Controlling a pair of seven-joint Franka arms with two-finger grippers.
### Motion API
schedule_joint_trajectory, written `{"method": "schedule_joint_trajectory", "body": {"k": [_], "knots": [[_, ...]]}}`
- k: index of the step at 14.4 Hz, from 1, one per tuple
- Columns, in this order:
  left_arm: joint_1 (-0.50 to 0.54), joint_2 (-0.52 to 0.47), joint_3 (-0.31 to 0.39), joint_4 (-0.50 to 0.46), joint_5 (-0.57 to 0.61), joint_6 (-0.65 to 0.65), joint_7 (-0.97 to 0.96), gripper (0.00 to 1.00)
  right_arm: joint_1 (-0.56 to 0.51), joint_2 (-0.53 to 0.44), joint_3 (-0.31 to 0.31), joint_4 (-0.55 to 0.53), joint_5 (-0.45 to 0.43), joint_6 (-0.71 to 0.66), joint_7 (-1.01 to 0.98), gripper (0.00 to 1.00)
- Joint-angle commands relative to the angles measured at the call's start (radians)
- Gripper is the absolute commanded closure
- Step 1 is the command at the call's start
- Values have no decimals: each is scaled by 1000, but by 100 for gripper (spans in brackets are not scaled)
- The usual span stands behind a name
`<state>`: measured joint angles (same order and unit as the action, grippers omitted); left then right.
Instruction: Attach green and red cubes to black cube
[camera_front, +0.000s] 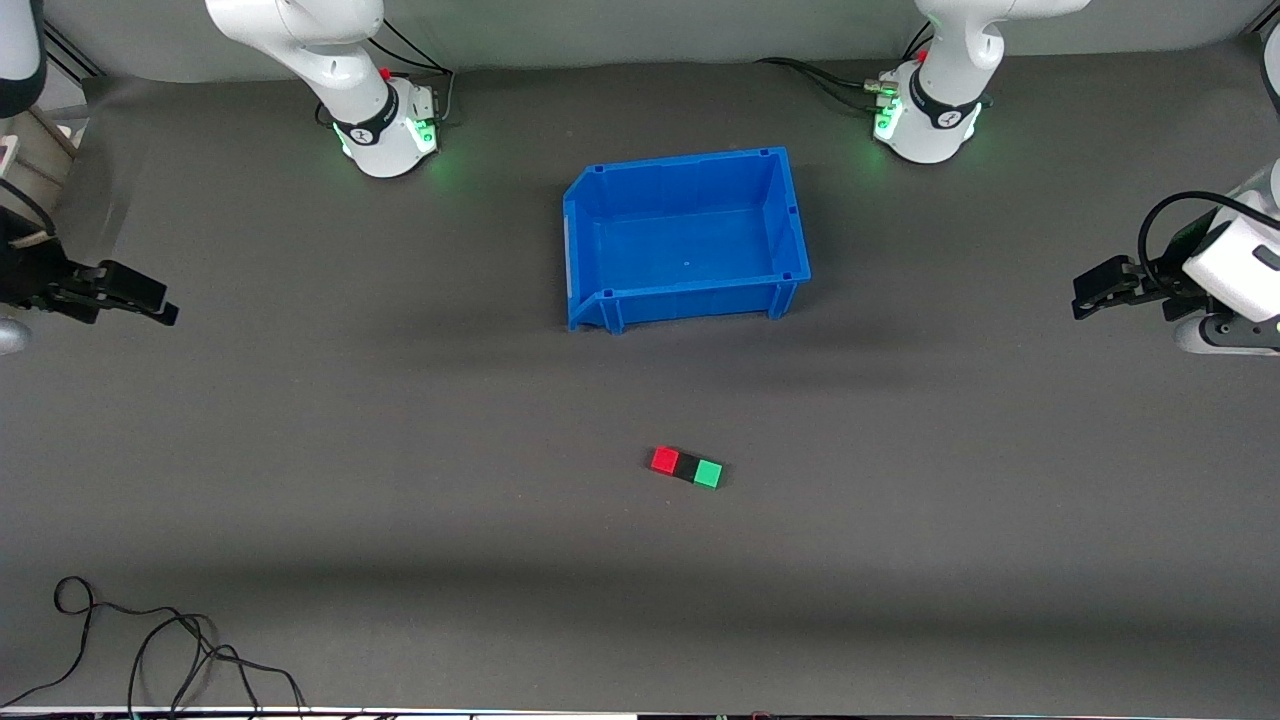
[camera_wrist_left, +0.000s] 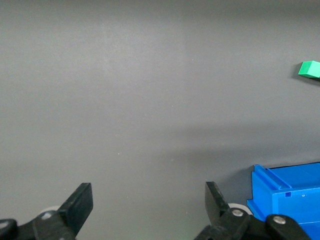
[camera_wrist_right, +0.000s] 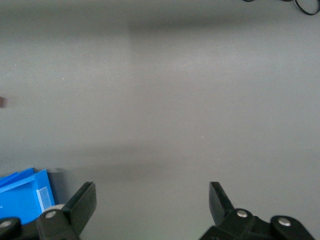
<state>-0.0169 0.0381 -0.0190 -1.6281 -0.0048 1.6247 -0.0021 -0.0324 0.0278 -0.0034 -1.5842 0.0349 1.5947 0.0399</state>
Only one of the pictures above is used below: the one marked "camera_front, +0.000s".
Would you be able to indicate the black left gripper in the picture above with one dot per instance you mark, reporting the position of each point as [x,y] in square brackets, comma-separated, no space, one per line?
[1160,281]

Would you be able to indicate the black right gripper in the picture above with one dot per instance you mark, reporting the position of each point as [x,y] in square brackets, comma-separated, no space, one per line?
[25,272]

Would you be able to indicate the small green cube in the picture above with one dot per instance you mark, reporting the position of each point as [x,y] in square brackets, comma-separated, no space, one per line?
[708,474]

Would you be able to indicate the small red cube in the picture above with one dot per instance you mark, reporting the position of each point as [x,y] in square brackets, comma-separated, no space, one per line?
[664,460]

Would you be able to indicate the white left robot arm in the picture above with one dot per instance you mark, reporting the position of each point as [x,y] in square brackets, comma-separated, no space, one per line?
[940,110]

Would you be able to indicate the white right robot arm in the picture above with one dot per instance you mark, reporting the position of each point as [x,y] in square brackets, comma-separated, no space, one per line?
[340,70]

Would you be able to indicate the small black cube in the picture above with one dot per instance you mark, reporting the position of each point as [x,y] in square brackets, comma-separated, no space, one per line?
[686,467]

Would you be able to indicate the beige plastic box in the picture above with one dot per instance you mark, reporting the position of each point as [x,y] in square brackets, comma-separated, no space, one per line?
[40,150]

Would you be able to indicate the blue plastic storage bin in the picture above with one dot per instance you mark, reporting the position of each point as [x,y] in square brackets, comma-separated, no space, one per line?
[690,240]

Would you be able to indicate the aluminium frame rail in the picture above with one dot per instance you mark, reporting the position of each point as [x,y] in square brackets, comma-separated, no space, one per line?
[70,52]

